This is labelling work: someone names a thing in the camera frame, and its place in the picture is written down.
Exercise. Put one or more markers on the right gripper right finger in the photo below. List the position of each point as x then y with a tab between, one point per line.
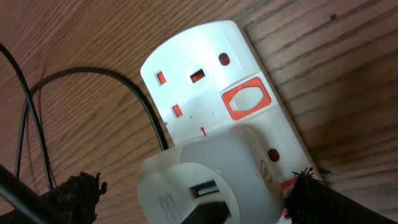
311	201

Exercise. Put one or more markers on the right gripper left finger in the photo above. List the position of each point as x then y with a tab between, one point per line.
74	201

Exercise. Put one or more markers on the white charger plug adapter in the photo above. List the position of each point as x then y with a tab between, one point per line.
225	178

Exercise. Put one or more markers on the white power strip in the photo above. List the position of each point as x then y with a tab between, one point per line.
207	80

